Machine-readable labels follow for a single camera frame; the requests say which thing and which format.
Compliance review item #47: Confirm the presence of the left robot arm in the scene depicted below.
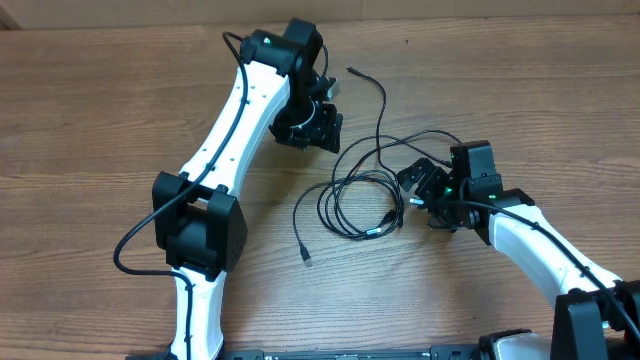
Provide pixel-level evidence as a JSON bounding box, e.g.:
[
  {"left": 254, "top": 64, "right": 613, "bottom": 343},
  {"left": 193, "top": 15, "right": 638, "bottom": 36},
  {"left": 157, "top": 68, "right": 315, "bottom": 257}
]
[{"left": 152, "top": 18, "right": 343, "bottom": 359}]

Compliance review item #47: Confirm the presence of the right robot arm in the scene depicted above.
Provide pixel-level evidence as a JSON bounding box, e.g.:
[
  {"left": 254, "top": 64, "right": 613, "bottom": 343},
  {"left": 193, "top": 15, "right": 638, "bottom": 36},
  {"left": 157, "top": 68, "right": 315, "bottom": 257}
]
[{"left": 397, "top": 140, "right": 639, "bottom": 359}]

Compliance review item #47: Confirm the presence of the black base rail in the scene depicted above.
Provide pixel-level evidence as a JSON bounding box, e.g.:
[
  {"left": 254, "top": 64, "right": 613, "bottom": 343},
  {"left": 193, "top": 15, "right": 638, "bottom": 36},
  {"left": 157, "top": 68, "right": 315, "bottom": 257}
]
[{"left": 124, "top": 342, "right": 571, "bottom": 360}]

